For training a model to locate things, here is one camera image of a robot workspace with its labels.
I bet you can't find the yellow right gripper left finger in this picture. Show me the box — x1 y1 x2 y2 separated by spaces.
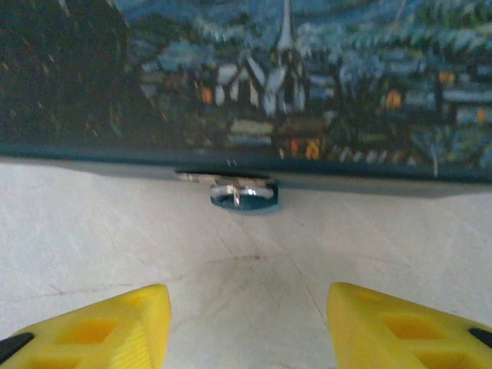
0 283 172 369

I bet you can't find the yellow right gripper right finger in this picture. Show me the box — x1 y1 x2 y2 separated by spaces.
326 282 492 369

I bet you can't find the starry night print box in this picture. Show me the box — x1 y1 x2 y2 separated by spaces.
0 0 492 201

